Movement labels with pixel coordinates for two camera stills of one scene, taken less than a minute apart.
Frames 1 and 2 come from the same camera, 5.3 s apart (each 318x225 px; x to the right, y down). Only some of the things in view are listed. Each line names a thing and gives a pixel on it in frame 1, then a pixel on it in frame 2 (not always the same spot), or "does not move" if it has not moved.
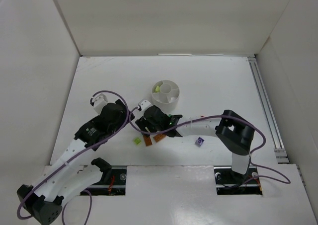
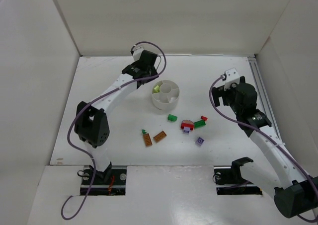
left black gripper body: x=121 y=108 → x=151 y=74
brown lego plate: x=148 y=140 does not move
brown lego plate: x=159 y=137 does not move
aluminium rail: x=281 y=153 does not move
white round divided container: x=165 y=94 does not move
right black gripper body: x=145 y=125 → x=221 y=93
